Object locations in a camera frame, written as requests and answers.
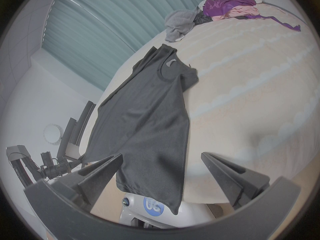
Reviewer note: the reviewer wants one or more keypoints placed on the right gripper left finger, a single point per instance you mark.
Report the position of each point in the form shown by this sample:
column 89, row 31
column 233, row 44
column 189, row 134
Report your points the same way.
column 95, row 179

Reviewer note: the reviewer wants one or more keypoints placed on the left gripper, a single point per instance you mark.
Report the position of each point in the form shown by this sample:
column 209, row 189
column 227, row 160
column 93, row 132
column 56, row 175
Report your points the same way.
column 62, row 168

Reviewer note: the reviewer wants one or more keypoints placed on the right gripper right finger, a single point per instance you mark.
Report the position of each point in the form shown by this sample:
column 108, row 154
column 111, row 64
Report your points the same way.
column 237, row 184

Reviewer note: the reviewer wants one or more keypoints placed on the black T-shirt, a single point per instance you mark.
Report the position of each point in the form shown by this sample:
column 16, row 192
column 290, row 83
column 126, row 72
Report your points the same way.
column 150, row 121

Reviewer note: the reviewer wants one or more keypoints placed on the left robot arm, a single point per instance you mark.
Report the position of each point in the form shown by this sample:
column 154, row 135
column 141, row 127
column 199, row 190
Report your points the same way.
column 22, row 169

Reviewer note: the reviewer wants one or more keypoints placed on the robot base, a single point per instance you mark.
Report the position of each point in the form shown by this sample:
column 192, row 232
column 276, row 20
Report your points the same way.
column 135, row 209

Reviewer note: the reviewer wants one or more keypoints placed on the bed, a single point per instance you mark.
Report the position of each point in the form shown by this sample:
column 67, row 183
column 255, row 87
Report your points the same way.
column 250, row 96

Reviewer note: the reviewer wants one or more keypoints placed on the round white mirror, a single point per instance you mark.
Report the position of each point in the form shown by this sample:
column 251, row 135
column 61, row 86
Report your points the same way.
column 52, row 134

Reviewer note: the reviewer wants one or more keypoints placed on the black chest of drawers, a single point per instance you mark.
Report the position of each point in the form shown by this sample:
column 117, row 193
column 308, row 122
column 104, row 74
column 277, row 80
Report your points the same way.
column 83, row 124

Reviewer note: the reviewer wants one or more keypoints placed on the blue-green curtain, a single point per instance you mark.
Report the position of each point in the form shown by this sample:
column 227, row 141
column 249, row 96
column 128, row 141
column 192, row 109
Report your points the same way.
column 140, row 9
column 82, row 46

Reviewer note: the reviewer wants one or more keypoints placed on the black shiny garment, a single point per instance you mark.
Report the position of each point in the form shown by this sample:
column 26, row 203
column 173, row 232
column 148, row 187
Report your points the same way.
column 202, row 19

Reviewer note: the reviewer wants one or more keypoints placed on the pink garment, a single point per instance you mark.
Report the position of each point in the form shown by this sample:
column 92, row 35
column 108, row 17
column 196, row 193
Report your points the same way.
column 240, row 12

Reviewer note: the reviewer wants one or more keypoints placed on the grey garment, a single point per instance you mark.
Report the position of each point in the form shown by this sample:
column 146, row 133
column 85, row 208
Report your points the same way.
column 180, row 21

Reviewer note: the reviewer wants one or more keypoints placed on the purple satin garment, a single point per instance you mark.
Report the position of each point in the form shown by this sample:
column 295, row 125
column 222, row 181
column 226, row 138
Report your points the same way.
column 225, row 6

